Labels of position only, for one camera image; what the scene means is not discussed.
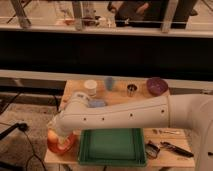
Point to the metal fork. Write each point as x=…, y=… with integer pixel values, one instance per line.
x=158, y=131

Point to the purple bowl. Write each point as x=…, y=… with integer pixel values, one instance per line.
x=156, y=86

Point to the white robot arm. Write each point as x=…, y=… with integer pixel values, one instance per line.
x=186, y=111

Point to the wooden table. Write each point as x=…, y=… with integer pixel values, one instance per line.
x=119, y=95

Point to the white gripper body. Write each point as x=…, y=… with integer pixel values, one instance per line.
x=64, y=139

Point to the red yellow apple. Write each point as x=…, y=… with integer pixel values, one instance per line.
x=52, y=135

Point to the black stand with cable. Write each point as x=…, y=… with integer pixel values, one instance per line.
x=23, y=127

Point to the black handled knife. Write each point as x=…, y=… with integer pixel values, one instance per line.
x=176, y=149

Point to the red bowl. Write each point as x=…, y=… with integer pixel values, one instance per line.
x=60, y=150

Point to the blue plastic cup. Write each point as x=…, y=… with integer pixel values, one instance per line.
x=109, y=83

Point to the small metal cup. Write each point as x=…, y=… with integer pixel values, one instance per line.
x=131, y=89

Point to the white paper cup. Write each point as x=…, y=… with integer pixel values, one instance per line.
x=91, y=87

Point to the green plastic tray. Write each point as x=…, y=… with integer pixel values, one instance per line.
x=112, y=147

